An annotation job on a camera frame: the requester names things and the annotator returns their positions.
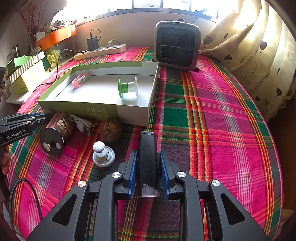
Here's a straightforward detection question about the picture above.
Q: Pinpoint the black charger adapter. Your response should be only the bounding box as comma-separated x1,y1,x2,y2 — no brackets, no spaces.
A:
86,35,99,51

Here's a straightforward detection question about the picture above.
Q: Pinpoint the brown walnut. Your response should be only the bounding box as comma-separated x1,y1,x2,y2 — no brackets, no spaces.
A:
55,116,73,139
100,119,121,143

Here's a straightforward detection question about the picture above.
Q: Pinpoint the cream heart curtain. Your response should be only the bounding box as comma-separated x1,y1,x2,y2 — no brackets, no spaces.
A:
201,1,295,121

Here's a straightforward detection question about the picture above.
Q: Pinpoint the yellow-green carton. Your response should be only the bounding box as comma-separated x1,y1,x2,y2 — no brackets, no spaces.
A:
9,60,47,95

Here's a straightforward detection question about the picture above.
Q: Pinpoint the red branch decoration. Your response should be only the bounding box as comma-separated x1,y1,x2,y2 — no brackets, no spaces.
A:
20,1,49,42

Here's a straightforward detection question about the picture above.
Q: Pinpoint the white usb cable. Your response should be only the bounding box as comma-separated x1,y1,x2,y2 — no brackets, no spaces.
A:
68,113,96,137

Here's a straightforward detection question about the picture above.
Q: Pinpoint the beige power strip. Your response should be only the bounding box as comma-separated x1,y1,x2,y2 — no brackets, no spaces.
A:
74,44,126,61

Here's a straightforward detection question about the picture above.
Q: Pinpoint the green striped gift box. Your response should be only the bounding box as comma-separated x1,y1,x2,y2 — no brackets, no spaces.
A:
7,51,45,84

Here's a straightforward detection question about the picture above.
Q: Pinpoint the black charger cable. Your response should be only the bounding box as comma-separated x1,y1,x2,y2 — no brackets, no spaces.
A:
31,28,102,95

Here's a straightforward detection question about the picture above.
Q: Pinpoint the pink green clip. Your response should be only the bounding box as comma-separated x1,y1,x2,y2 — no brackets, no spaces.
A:
71,74,90,89

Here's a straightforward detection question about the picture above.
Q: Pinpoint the orange tray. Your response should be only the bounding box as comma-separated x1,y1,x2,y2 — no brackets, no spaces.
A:
35,25,76,50

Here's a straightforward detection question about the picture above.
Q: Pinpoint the black bike light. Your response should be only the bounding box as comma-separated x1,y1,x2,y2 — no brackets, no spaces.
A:
136,131,160,198

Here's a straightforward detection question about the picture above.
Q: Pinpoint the green white spool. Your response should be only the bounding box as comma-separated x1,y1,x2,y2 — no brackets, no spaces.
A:
117,77,138,98

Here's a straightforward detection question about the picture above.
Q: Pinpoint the white green cardboard box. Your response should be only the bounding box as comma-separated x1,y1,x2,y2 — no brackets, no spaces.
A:
38,61,159,126

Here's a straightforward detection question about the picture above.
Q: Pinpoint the person's left hand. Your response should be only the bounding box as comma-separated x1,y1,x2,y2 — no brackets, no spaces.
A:
1,151,11,175

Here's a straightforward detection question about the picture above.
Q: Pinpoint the black round disc device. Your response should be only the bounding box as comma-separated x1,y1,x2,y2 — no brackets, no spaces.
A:
40,128,65,156

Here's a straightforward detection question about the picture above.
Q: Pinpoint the plaid pink green cloth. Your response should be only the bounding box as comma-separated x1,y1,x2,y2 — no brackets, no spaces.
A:
8,56,283,240

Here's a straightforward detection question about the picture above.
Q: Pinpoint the grey portable fan heater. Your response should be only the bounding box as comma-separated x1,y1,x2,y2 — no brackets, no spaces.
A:
153,20,201,71

